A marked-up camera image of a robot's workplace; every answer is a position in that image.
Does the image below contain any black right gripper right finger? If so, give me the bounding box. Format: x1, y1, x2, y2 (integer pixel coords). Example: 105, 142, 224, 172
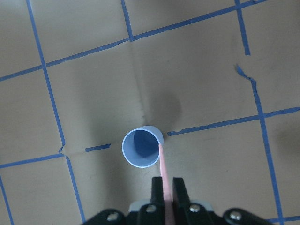
172, 177, 190, 225

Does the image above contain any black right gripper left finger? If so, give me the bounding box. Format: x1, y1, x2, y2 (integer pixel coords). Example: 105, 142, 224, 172
150, 177, 165, 225

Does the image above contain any pink chopstick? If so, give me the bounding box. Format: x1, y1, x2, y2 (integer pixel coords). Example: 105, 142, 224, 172
158, 143, 175, 225

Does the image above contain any light blue plastic cup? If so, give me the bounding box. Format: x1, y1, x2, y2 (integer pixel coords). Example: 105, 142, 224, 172
121, 126, 164, 168

